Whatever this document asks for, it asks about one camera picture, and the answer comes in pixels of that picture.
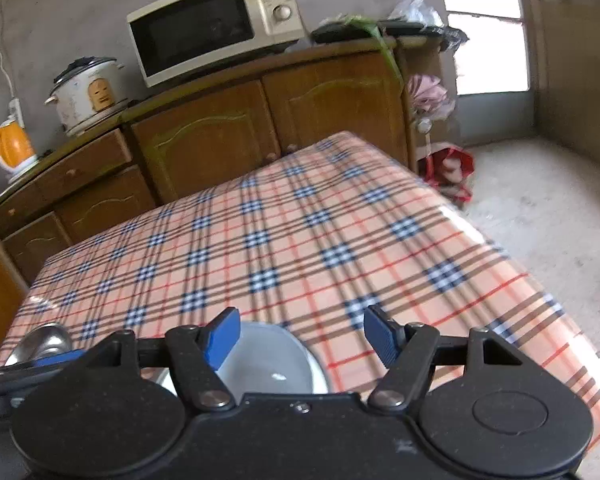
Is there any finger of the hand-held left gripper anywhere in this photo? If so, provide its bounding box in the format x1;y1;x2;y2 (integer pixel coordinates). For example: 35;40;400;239
0;350;88;378

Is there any green leafy stalk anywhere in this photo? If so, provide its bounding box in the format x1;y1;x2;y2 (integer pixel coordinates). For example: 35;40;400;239
330;16;405;83

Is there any red shopping bag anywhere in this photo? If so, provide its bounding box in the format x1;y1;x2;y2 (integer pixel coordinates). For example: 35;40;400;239
420;144;476;206

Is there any white power cable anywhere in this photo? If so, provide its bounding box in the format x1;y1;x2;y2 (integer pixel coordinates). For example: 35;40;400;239
0;0;18;101

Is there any plaid tablecloth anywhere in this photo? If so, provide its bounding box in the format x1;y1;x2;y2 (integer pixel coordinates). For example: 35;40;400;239
0;130;600;453

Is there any cream microwave oven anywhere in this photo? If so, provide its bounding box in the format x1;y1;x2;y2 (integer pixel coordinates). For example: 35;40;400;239
126;0;307;88

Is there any white power strip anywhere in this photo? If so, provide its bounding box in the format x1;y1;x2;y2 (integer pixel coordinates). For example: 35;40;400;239
7;97;26;131

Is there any large steel plate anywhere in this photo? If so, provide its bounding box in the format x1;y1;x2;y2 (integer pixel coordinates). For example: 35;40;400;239
2;324;73;367

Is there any orange electric kettle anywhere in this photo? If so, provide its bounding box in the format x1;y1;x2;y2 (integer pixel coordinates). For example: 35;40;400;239
0;119;40;186

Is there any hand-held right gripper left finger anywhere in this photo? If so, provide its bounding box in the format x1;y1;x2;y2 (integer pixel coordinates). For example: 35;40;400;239
82;306;243;411

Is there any pink folded umbrella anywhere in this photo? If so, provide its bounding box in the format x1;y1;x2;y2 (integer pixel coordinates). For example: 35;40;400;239
407;74;456;120

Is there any glass door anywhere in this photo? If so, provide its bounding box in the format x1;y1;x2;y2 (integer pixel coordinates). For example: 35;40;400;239
435;0;538;148

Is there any dark crumpled cloth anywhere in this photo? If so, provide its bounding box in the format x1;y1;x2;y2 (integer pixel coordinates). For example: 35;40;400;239
430;25;468;56

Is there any brown wooden cabinet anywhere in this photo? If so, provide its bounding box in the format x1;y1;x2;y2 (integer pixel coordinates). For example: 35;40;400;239
0;35;416;366

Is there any white rice cooker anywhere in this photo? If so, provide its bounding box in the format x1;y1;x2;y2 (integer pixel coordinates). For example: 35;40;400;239
45;56;129;138

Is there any clear plastic bag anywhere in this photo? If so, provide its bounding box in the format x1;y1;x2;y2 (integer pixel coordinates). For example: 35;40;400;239
387;0;438;28

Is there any black flat tray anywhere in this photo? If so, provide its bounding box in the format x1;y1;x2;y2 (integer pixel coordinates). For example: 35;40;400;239
310;19;446;45

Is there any white bowl with blue pattern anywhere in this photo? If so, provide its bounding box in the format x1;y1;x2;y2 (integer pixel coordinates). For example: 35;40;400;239
160;321;329;396

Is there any wooden door leaf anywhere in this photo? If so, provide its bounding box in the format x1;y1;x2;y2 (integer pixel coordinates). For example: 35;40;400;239
520;0;600;181

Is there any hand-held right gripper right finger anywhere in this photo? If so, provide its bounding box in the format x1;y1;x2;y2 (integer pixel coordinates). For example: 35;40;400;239
362;304;523;411

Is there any wooden open shelf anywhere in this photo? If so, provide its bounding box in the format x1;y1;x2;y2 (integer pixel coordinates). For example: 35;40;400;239
397;35;473;201

